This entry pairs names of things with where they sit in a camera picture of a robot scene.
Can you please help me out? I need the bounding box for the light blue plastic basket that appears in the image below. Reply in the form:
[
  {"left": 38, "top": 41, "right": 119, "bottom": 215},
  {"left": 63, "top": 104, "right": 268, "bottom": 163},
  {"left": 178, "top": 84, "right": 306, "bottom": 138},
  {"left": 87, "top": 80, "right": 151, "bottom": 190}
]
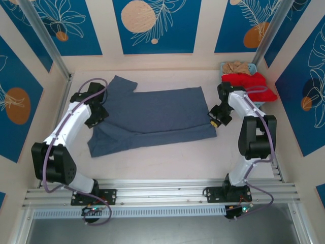
[{"left": 219, "top": 62, "right": 267, "bottom": 110}]

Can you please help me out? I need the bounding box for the circuit board with leds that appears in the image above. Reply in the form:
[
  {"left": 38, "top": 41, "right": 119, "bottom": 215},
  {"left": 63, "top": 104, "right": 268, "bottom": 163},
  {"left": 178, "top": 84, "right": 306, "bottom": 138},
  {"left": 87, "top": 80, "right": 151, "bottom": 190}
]
[
  {"left": 225, "top": 204, "right": 251, "bottom": 221},
  {"left": 81, "top": 206, "right": 105, "bottom": 217}
]

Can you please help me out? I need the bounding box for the white slotted cable duct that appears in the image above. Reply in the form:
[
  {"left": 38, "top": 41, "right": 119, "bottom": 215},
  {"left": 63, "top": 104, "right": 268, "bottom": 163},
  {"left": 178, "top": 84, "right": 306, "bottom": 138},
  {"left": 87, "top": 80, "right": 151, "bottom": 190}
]
[{"left": 32, "top": 205, "right": 226, "bottom": 219}]

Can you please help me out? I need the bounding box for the blue t-shirt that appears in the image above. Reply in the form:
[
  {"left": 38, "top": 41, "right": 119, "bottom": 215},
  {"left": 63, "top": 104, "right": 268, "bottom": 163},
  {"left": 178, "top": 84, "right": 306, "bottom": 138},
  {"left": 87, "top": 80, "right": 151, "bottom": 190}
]
[{"left": 87, "top": 75, "right": 218, "bottom": 158}]

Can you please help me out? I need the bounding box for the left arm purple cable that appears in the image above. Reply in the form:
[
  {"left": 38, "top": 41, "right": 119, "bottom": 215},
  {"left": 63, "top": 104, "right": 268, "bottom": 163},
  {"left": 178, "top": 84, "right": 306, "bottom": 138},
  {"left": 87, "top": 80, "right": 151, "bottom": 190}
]
[{"left": 42, "top": 78, "right": 112, "bottom": 226}]

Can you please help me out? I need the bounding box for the aluminium frame bar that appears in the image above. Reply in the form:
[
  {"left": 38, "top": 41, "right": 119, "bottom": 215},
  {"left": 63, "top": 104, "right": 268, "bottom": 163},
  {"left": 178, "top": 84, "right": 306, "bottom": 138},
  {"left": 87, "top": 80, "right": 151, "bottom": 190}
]
[
  {"left": 289, "top": 203, "right": 317, "bottom": 244},
  {"left": 7, "top": 207, "right": 35, "bottom": 244}
]

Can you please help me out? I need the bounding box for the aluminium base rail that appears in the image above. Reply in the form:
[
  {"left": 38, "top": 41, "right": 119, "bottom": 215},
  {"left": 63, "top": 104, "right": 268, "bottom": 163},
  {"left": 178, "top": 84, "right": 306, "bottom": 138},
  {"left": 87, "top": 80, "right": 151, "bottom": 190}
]
[{"left": 21, "top": 177, "right": 304, "bottom": 210}]

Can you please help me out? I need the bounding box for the blue floral wall panel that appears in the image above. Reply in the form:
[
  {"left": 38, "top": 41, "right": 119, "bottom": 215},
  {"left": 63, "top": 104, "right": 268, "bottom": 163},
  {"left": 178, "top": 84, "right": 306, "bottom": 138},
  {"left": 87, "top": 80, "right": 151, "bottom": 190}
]
[
  {"left": 0, "top": 0, "right": 54, "bottom": 74},
  {"left": 0, "top": 35, "right": 44, "bottom": 163},
  {"left": 214, "top": 0, "right": 283, "bottom": 53},
  {"left": 112, "top": 0, "right": 203, "bottom": 55},
  {"left": 275, "top": 24, "right": 325, "bottom": 158},
  {"left": 264, "top": 0, "right": 312, "bottom": 69},
  {"left": 32, "top": 0, "right": 103, "bottom": 57}
]

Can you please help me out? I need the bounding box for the aluminium corner post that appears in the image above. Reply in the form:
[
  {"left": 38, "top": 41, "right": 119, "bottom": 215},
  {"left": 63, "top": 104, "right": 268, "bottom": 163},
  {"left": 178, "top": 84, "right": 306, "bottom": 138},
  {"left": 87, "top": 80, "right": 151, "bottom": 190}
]
[
  {"left": 17, "top": 0, "right": 73, "bottom": 79},
  {"left": 251, "top": 0, "right": 290, "bottom": 65}
]

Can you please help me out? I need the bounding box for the red t-shirt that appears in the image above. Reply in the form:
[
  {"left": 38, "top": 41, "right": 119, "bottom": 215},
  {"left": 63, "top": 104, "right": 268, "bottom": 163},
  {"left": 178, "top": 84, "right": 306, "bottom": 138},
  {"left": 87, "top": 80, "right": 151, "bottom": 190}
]
[{"left": 221, "top": 72, "right": 278, "bottom": 103}]

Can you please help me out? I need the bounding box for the beige t-shirt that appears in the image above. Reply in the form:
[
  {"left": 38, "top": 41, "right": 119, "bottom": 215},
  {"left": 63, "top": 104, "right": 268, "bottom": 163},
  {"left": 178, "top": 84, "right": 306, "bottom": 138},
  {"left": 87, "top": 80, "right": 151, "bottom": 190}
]
[{"left": 222, "top": 60, "right": 251, "bottom": 76}]

